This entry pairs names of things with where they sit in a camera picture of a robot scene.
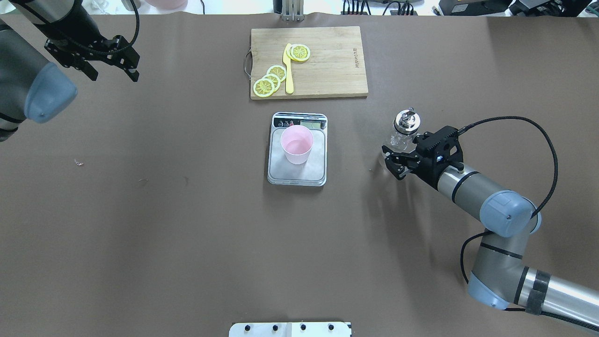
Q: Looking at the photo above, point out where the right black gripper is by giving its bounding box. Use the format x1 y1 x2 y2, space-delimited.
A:
381 145 463 190

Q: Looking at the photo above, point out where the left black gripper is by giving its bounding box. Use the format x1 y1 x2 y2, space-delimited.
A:
44 36 140 82

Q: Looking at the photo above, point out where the glass sauce bottle metal spout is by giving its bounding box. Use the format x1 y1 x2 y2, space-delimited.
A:
381 107 421 160

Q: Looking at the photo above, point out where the pink plastic cup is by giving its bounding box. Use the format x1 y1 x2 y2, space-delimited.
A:
280 125 314 165

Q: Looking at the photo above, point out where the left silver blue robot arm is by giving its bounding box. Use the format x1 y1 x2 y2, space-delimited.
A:
0 0 140 141

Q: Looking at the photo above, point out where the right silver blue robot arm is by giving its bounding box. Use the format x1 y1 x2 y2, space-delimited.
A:
381 146 598 333

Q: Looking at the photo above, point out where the silver digital kitchen scale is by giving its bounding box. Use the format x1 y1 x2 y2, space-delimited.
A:
267 112 328 186

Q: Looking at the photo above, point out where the yellow plastic knife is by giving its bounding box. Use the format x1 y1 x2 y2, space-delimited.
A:
282 43 295 95

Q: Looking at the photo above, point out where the brown table cover sheet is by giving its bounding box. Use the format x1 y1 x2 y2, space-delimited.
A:
1 13 598 337

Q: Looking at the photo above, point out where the lemon slice by knife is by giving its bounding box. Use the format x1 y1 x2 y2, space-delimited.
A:
287 44 311 62

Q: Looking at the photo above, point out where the lemon slice front left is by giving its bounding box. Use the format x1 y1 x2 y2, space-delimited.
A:
253 78 277 98

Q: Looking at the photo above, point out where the lemon slice middle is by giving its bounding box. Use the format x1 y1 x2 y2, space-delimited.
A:
262 73 281 93

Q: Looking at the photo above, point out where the lemon slice upper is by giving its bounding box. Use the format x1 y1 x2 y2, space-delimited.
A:
266 65 287 81

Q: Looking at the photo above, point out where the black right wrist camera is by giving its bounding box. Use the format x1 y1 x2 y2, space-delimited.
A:
416 126 464 163

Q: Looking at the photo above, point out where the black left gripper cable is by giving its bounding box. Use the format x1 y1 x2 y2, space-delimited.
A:
119 0 142 47

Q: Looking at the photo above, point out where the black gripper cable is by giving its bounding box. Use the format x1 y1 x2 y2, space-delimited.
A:
456 116 560 286
119 0 142 47

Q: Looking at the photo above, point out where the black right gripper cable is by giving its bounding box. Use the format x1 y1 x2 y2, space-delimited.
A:
456 116 560 286

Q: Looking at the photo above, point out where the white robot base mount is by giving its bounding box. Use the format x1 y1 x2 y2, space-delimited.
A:
228 322 353 337

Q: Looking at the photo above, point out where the aluminium frame post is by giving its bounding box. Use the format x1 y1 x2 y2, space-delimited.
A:
281 0 305 22

